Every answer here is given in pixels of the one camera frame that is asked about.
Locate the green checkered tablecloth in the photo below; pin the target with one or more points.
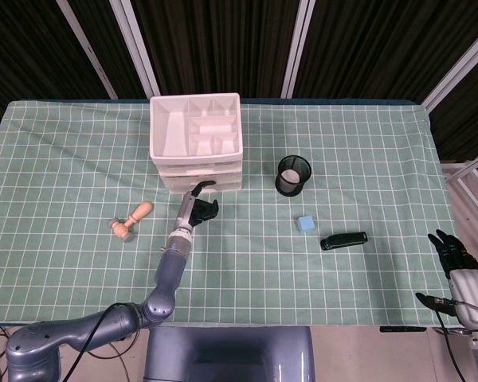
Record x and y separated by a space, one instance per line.
263 278

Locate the aluminium frame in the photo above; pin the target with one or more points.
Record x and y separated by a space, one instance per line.
468 171

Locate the black mesh pen cup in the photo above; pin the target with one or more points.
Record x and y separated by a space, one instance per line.
280 186

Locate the black stapler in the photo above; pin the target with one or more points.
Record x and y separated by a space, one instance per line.
342 240

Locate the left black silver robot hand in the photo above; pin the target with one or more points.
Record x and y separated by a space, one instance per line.
187 211

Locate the light blue cube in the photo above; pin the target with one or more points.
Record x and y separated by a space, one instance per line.
306 224

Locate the white plastic drawer cabinet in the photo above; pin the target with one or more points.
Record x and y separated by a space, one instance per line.
167 131

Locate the white grey round object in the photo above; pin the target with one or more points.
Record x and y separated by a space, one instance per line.
291 177

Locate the wooden toy mallet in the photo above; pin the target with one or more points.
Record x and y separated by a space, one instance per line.
137 215

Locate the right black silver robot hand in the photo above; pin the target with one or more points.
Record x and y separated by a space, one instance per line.
472 298

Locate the white partition post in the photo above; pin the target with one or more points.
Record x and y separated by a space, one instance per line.
87 49
298 47
135 47
458 71

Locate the black table control panel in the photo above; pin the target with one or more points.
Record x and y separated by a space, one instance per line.
402 329

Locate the blue-grey robot torso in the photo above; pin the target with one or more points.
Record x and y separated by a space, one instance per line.
227 354

